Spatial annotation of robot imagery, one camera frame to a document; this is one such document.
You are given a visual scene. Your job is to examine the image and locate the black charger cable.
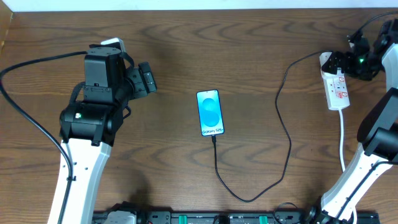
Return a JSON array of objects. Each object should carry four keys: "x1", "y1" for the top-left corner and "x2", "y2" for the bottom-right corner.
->
[{"x1": 211, "y1": 50, "x2": 330, "y2": 203}]

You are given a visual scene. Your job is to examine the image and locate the blue Galaxy smartphone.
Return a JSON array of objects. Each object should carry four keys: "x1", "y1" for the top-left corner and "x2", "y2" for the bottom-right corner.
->
[{"x1": 196, "y1": 90, "x2": 225, "y2": 136}]

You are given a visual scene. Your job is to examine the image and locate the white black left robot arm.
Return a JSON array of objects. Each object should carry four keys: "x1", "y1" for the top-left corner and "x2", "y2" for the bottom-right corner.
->
[{"x1": 1, "y1": 38, "x2": 157, "y2": 223}]

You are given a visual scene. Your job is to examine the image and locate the white power strip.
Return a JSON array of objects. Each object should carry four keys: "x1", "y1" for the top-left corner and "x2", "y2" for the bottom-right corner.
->
[{"x1": 320, "y1": 52, "x2": 350, "y2": 111}]

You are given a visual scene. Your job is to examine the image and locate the white power strip cord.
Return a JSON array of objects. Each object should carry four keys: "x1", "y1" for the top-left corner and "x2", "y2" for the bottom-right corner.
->
[{"x1": 338, "y1": 108, "x2": 358, "y2": 224}]

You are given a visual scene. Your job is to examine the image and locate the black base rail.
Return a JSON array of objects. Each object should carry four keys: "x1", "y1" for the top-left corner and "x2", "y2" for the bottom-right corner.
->
[{"x1": 93, "y1": 202, "x2": 380, "y2": 224}]

